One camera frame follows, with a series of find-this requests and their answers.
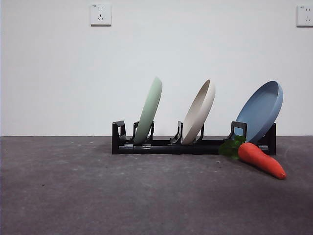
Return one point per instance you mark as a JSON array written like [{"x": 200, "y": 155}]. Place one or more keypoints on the pale green plate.
[{"x": 149, "y": 110}]

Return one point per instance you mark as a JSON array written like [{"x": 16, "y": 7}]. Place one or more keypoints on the orange carrot with green leaves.
[{"x": 259, "y": 159}]

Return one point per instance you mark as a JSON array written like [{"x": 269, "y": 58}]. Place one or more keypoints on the black plate rack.
[{"x": 171, "y": 148}]

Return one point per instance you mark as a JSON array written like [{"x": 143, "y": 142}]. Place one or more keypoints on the beige plate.
[{"x": 198, "y": 115}]

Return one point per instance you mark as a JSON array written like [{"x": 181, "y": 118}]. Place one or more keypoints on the blue plate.
[{"x": 259, "y": 110}]

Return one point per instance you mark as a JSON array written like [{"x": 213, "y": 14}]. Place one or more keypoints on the white wall socket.
[
  {"x": 100, "y": 14},
  {"x": 305, "y": 16}
]

